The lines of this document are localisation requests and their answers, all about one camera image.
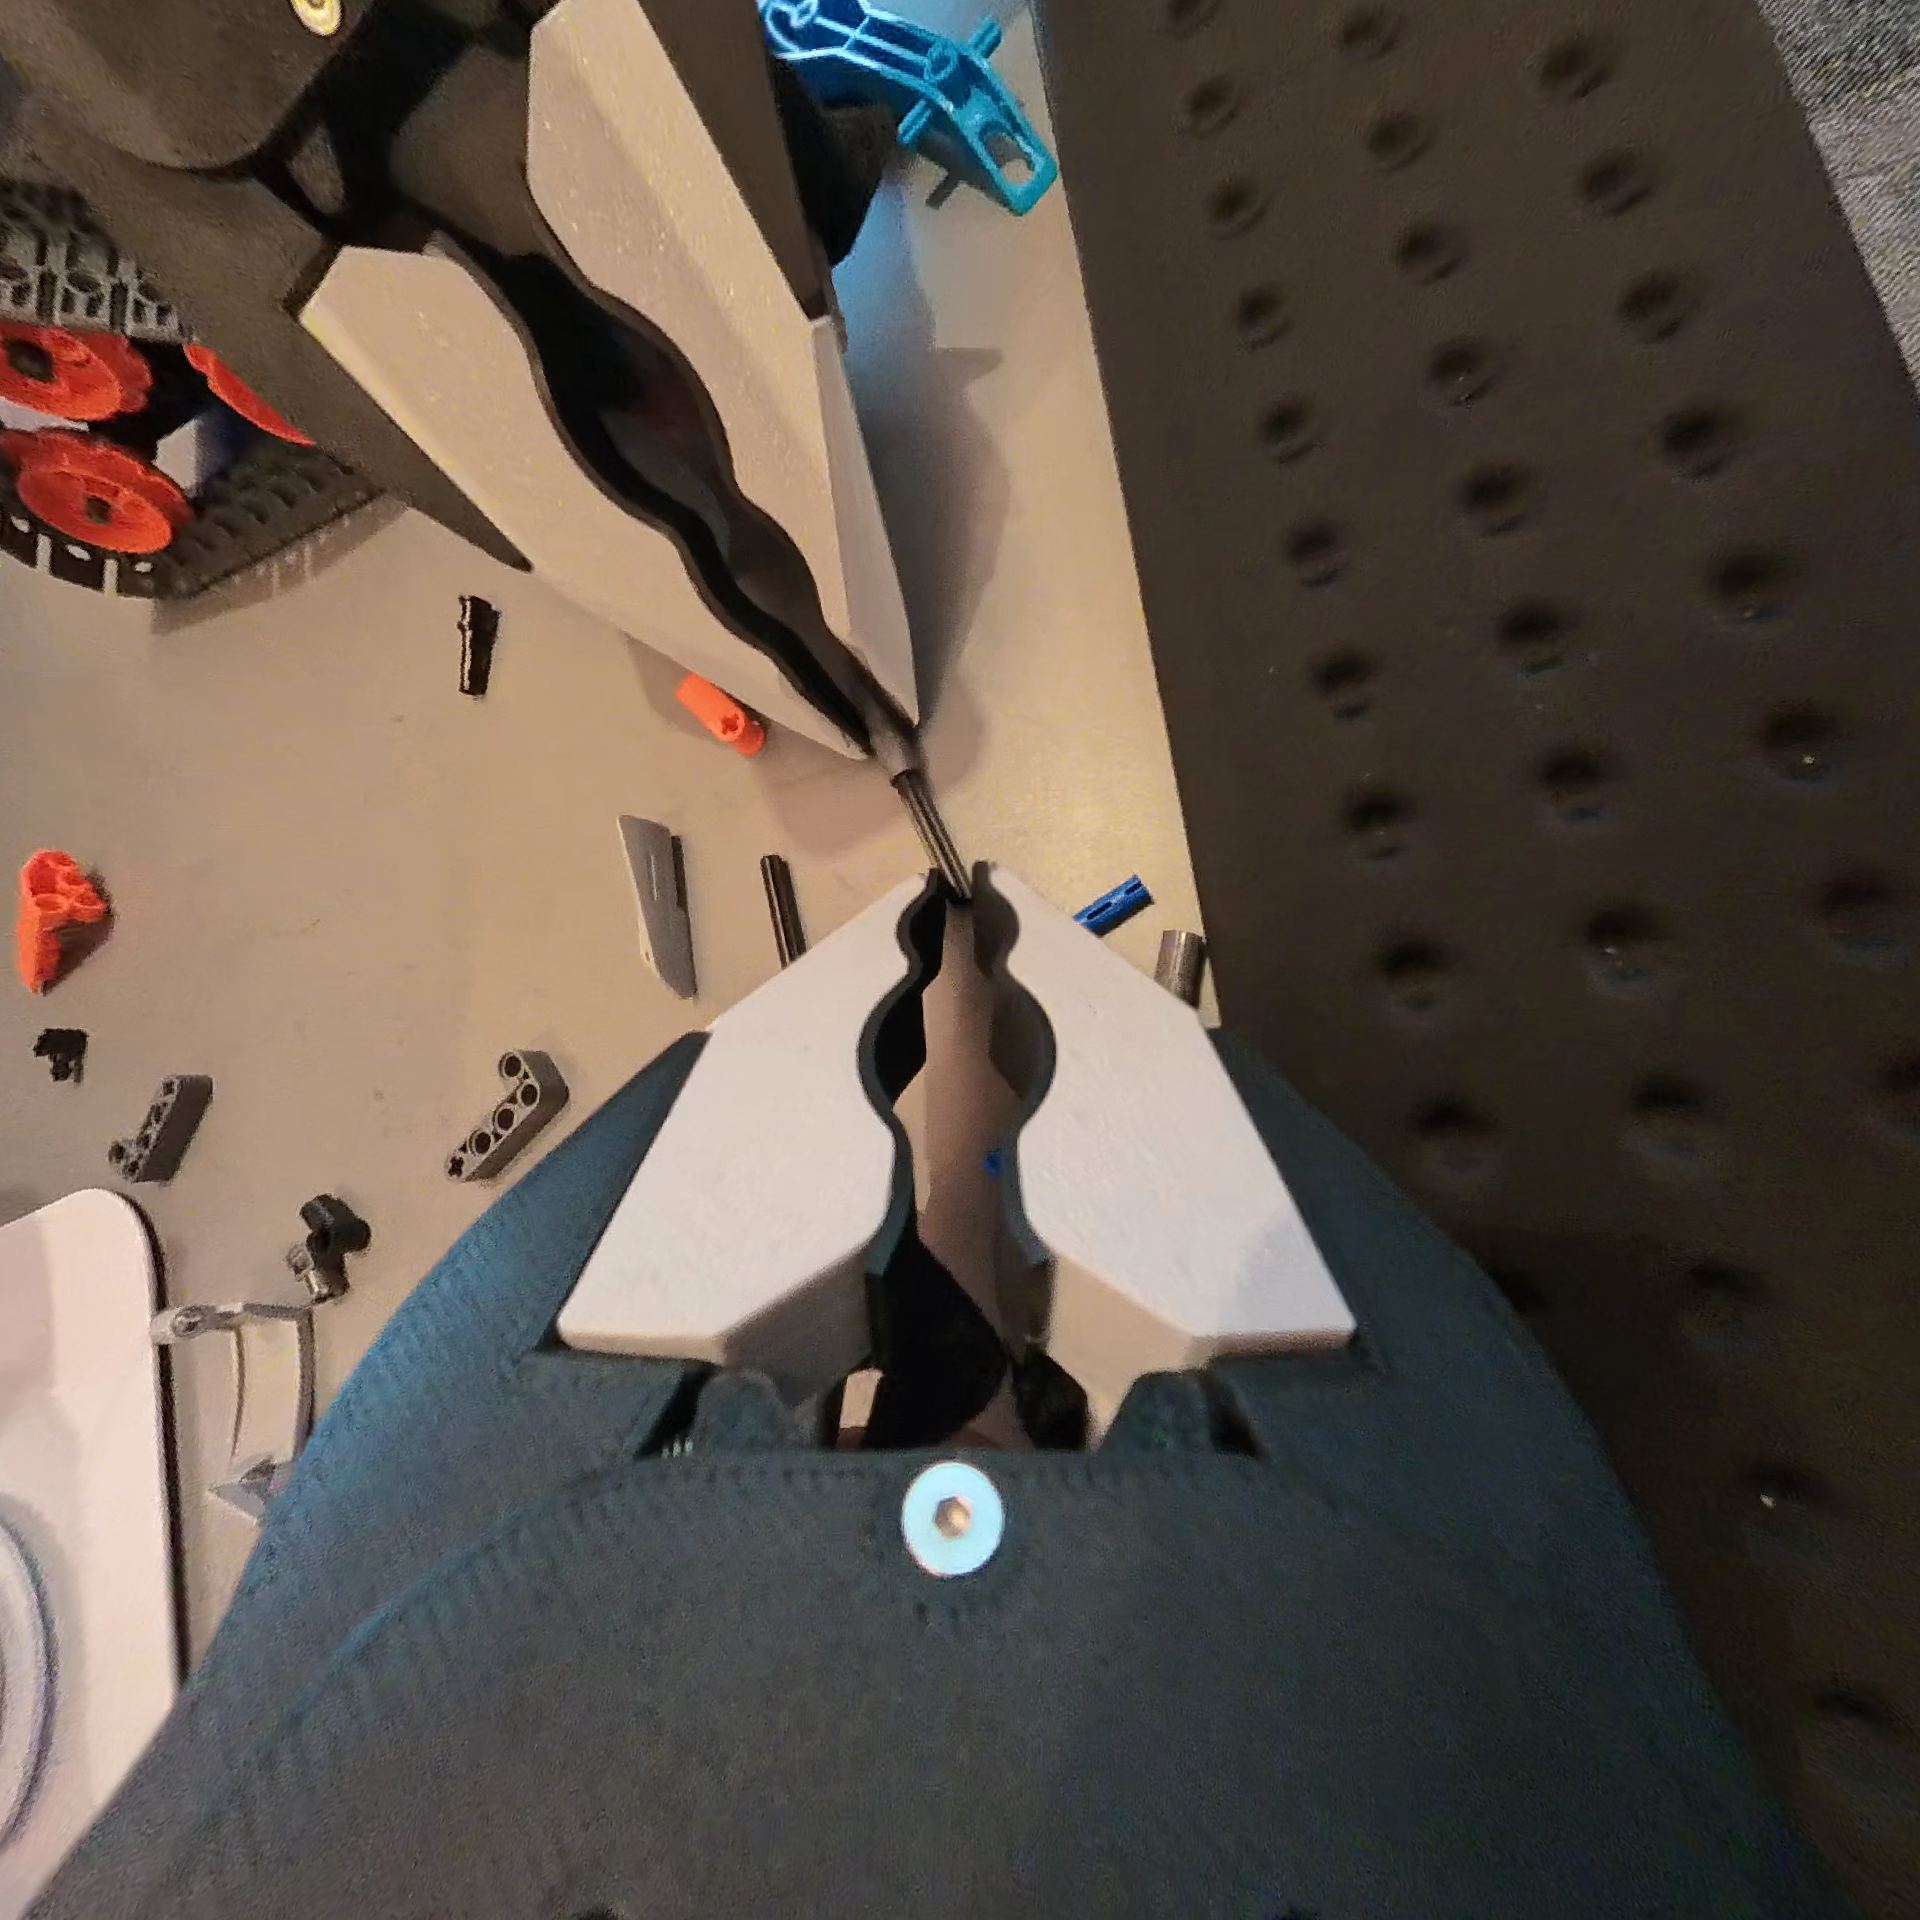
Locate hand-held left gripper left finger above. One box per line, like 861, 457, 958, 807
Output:
557, 878, 940, 1394

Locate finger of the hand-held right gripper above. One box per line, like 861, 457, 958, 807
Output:
527, 0, 920, 719
296, 237, 875, 758

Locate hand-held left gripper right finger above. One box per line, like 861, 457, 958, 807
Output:
971, 864, 1356, 1442

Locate orange two-hole beam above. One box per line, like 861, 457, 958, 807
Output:
671, 671, 767, 758

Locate grey angled liftarm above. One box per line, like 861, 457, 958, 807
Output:
446, 1046, 574, 1183

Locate tracked toy vehicle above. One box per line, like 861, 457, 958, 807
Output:
0, 176, 384, 605

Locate black connector with grey pin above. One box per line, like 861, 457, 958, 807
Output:
285, 1193, 375, 1301

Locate black studded mat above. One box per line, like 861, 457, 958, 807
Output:
1031, 0, 1920, 1920

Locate grey curved panel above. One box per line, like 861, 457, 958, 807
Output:
147, 1297, 319, 1520

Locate dark grey beam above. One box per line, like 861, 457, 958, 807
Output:
105, 1072, 216, 1183

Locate orange brick with holes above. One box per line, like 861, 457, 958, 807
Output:
14, 848, 116, 997

